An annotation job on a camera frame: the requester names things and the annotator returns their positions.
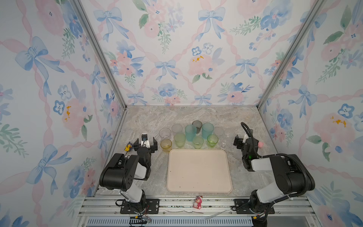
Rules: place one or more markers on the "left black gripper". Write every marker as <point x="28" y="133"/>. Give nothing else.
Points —
<point x="144" y="148"/>

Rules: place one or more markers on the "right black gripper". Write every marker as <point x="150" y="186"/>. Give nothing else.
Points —
<point x="242" y="143"/>

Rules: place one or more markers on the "clear smooth cup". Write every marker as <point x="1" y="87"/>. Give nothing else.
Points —
<point x="165" y="133"/>

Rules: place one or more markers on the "clear textured cup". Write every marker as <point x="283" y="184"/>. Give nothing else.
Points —
<point x="177" y="128"/>

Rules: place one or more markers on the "teal cup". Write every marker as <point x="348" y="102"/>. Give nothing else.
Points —
<point x="190" y="132"/>
<point x="207" y="129"/>

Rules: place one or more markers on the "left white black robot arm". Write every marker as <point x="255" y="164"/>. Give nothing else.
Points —
<point x="122" y="170"/>

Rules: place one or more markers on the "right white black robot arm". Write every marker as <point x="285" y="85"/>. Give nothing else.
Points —
<point x="292" y="179"/>

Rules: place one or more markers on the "beige plastic tray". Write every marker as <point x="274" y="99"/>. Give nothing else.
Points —
<point x="198" y="171"/>

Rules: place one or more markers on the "pikachu toy figure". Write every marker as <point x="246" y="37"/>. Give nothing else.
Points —
<point x="128" y="147"/>

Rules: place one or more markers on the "clear cup front right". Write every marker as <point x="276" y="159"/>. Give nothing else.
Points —
<point x="225" y="141"/>

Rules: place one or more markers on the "yellow amber cup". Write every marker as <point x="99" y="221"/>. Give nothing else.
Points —
<point x="166" y="145"/>

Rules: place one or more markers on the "clear cup back right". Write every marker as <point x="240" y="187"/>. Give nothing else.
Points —
<point x="219" y="131"/>

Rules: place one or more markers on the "bright green cup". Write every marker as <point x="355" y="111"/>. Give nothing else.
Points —
<point x="212" y="140"/>

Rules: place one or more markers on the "light green textured cup left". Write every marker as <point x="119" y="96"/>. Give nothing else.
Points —
<point x="180" y="140"/>

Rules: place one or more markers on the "light green textured cup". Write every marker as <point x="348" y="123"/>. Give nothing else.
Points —
<point x="180" y="140"/>
<point x="198" y="142"/>

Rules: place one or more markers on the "light green textured cup middle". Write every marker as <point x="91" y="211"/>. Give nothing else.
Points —
<point x="198" y="142"/>

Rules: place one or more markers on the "smoky grey cup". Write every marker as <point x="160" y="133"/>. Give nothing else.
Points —
<point x="198" y="124"/>

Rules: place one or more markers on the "pink bear toy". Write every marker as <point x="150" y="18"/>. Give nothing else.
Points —
<point x="198" y="202"/>

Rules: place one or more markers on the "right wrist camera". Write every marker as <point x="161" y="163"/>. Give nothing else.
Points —
<point x="246" y="137"/>

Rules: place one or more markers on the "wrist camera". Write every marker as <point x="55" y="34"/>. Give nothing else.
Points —
<point x="246" y="137"/>
<point x="144" y="137"/>

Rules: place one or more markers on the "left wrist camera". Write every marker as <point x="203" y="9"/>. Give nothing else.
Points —
<point x="144" y="137"/>

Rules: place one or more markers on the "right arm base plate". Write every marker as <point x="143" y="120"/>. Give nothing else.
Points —
<point x="244" y="206"/>

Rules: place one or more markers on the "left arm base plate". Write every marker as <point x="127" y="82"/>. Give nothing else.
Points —
<point x="145" y="206"/>

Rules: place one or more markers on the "aluminium rail frame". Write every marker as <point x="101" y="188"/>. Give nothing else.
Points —
<point x="173" y="211"/>

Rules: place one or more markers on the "left aluminium corner post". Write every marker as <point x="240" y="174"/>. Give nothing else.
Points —
<point x="84" y="20"/>

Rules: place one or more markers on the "aluminium corner post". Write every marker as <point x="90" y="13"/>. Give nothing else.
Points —
<point x="302" y="32"/>
<point x="84" y="20"/>

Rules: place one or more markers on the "right aluminium corner post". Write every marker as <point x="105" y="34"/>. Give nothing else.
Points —
<point x="302" y="32"/>

